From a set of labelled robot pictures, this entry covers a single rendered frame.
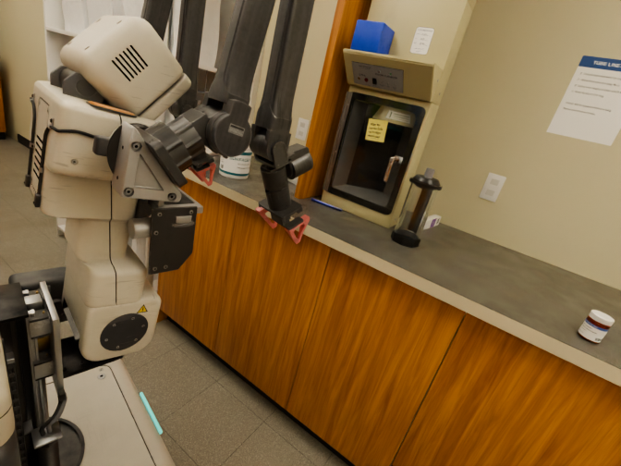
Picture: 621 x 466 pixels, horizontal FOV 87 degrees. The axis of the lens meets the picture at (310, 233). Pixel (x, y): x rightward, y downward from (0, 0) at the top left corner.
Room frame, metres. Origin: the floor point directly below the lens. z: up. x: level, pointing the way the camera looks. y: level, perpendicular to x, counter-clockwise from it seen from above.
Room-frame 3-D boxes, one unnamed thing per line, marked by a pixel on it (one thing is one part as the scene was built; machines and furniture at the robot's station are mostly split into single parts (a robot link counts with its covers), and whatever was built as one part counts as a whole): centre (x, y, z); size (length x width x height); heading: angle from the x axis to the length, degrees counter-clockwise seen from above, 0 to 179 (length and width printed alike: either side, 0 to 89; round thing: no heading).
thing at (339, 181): (1.29, -0.15, 1.19); 0.30 x 0.01 x 0.40; 61
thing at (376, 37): (1.29, -0.04, 1.55); 0.10 x 0.10 x 0.09; 62
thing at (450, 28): (1.41, -0.21, 1.32); 0.32 x 0.25 x 0.77; 62
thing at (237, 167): (1.44, 0.40, 1.01); 0.13 x 0.13 x 0.15
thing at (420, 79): (1.25, -0.12, 1.46); 0.32 x 0.11 x 0.10; 62
